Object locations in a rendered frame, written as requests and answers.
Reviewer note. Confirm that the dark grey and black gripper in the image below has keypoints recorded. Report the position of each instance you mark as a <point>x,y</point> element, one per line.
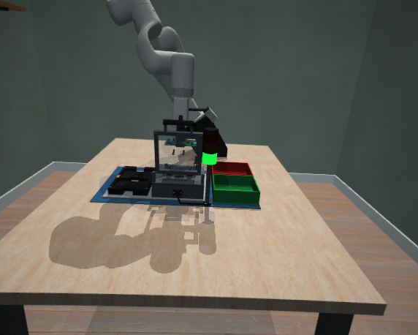
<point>181,111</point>

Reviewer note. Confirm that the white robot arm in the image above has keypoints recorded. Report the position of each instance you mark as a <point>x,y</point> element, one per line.
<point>163,56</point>

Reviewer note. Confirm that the green bin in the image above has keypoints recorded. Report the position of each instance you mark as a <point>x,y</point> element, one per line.
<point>235,189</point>

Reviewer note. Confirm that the red open-top bin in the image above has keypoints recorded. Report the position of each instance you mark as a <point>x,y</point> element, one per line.
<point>231,168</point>

